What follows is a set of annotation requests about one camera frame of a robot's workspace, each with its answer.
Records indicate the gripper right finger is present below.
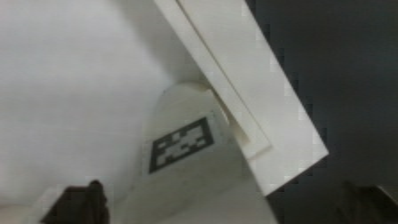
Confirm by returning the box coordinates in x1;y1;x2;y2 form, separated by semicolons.
342;182;398;224

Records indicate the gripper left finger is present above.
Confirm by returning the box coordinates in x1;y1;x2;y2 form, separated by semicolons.
40;180;108;224

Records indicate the white table leg front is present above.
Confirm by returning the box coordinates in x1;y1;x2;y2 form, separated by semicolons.
117;82;276;224

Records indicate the white square tabletop part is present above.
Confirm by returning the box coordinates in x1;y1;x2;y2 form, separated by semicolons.
0;0;268;224

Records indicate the white U-shaped fence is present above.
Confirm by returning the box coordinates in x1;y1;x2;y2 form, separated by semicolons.
175;0;330;198

